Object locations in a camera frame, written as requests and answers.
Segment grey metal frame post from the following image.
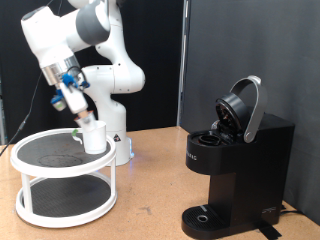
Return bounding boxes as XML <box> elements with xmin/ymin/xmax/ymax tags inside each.
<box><xmin>0</xmin><ymin>76</ymin><xmax>7</xmax><ymax>146</ymax></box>

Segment black tape strip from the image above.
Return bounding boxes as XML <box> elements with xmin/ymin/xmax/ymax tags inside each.
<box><xmin>258</xmin><ymin>224</ymin><xmax>283</xmax><ymax>240</ymax></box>

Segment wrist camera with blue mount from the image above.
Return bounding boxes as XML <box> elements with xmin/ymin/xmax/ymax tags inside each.
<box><xmin>50</xmin><ymin>89</ymin><xmax>68</xmax><ymax>112</ymax></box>

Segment black power cord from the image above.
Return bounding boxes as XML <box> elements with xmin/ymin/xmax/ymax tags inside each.
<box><xmin>279</xmin><ymin>203</ymin><xmax>305</xmax><ymax>217</ymax></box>

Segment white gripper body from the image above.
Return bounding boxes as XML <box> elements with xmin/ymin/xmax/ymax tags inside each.
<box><xmin>59</xmin><ymin>81</ymin><xmax>89</xmax><ymax>115</ymax></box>

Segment black Keurig coffee machine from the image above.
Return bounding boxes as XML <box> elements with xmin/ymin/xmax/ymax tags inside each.
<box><xmin>181</xmin><ymin>75</ymin><xmax>296</xmax><ymax>240</ymax></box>

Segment white two-tier turntable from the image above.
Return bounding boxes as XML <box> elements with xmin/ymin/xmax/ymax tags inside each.
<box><xmin>9</xmin><ymin>127</ymin><xmax>118</xmax><ymax>229</ymax></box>

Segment white mug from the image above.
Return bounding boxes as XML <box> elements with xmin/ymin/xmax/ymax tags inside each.
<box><xmin>71</xmin><ymin>120</ymin><xmax>108</xmax><ymax>155</ymax></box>

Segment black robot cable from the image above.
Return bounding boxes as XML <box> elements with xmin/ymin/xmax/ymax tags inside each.
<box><xmin>0</xmin><ymin>0</ymin><xmax>64</xmax><ymax>157</ymax></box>

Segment blue cable clip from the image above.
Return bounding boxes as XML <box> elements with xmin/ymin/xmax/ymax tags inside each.
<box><xmin>62</xmin><ymin>73</ymin><xmax>91</xmax><ymax>90</ymax></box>

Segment vertical metal pole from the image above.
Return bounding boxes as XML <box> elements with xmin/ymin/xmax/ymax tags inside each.
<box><xmin>176</xmin><ymin>0</ymin><xmax>191</xmax><ymax>128</ymax></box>

